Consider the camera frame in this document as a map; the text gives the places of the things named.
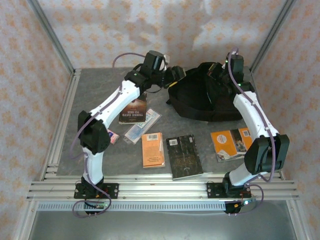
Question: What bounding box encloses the black backpack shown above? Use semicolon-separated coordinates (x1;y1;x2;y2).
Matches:
166;61;247;123

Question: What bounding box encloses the clear plastic ruler packet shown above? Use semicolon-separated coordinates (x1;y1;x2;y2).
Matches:
124;107;163;145

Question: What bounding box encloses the aluminium frame post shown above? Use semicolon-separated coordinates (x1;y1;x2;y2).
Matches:
26;0;76;75
249;0;298;73

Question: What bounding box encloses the Three Days To See book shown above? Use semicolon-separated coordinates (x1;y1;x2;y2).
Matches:
118;92;148;125

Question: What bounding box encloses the grey metal sheet panel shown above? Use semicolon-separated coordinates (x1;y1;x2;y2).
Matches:
28;209;301;240

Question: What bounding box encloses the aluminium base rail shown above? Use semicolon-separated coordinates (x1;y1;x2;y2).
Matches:
26;173;298;201

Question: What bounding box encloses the aluminium frame leg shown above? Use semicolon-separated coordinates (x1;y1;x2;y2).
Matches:
13;199;38;240
286;199;310;240

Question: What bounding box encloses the orange National Geography book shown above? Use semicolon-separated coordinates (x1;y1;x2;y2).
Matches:
210;127;253;163

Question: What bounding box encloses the plain orange paperback book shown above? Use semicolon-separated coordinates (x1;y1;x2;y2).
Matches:
141;132;166;169

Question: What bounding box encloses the aluminium side rail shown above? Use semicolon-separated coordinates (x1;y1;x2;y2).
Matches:
41;69;83;180

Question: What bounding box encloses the slotted grey cable duct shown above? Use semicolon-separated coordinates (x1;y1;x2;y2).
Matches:
37;201;227;212

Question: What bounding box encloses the small pink eraser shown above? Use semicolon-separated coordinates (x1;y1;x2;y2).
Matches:
107;128;120;145

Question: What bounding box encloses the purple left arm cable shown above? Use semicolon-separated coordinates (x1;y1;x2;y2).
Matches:
68;52;147;219

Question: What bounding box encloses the black paperback book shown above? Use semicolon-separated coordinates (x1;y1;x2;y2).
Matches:
166;134;204;180

